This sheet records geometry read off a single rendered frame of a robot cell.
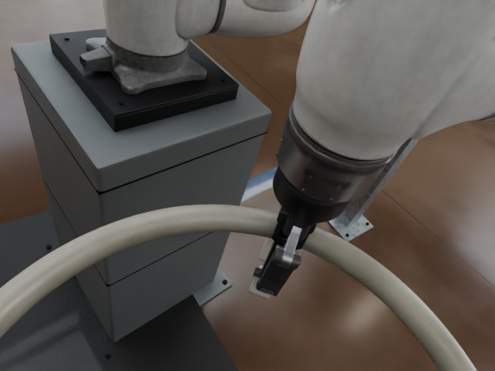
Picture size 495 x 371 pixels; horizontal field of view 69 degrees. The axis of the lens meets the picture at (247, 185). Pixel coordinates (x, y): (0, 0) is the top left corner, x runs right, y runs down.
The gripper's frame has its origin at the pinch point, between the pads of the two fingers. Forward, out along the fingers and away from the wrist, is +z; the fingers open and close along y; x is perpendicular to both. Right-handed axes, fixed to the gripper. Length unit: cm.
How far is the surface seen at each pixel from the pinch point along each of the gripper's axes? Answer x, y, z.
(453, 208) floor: 99, -128, 96
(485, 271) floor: 110, -91, 94
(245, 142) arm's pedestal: -11.5, -34.6, 12.8
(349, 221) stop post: 39, -86, 86
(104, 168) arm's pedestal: -29.4, -8.7, 4.1
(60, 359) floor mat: -43, 8, 81
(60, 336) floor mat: -47, 2, 81
